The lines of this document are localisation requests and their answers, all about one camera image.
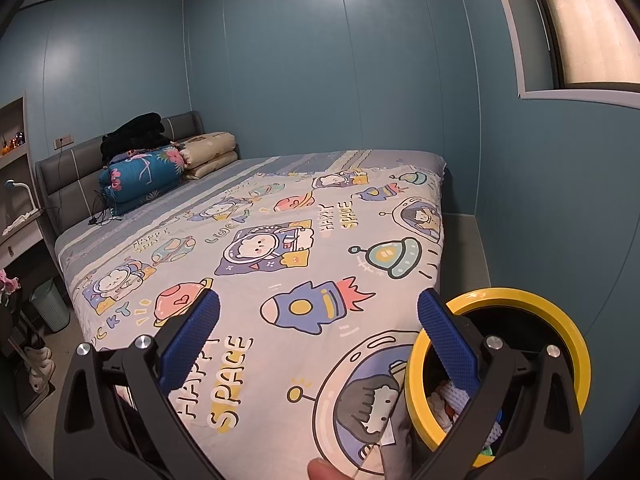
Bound frosted window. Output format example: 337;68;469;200
487;0;640;101

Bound white desk lamp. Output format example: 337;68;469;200
4;180;41;213

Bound person's right hand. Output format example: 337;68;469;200
306;457;361;480

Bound grey wall shelf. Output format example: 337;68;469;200
0;96;56;271

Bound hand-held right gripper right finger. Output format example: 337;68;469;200
417;287;586;480

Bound white slippers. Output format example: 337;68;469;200
22;345;56;391

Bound beige folded quilt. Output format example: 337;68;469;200
179;131;238;181

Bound blue floral folded quilt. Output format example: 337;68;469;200
96;144;185;217

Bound cartoon printed bedsheet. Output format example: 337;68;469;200
54;149;447;480

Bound black bin with yellow rim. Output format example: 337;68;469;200
404;287;592;471

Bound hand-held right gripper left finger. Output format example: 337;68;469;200
52;287;223;480

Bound grey padded headboard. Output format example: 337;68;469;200
35;110;205;233

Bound small shelf ornaments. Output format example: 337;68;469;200
0;131;26;156

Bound green wastebasket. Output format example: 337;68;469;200
29;278;71;332

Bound black charging cables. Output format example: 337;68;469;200
87;195;116;226

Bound white foam net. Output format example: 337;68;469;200
430;380;473;428

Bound black folded clothes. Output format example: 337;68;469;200
100;112;173;163

